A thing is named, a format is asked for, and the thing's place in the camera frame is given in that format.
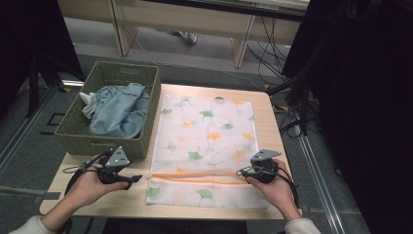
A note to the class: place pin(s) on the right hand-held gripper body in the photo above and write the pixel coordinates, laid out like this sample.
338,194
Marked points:
263,170

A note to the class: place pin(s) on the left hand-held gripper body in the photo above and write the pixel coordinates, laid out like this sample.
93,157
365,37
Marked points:
115,159

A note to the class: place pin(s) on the blue denim jeans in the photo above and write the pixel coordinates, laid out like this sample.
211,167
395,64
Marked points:
120,113

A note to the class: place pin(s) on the white leaf print laundry bag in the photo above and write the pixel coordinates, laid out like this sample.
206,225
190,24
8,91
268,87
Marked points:
207,130

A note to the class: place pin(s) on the white cloth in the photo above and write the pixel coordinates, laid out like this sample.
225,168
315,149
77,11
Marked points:
88,105

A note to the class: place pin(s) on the green woven basket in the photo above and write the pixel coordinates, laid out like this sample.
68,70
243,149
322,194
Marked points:
107,73

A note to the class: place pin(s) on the person's right hand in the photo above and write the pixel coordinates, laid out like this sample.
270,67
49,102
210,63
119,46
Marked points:
279,195

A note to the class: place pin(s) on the person's left hand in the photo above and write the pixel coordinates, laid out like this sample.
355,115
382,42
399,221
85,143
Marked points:
84,188

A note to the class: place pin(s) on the black tripod stand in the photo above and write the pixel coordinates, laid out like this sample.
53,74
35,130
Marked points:
304,107

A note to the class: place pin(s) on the wide black curtain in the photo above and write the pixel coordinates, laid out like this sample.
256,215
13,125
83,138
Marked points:
373,97

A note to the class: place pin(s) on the light wooden desk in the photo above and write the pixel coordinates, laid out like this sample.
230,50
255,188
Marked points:
181,21

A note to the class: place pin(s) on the narrow black curtain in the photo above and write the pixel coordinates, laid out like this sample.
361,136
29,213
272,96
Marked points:
19,39

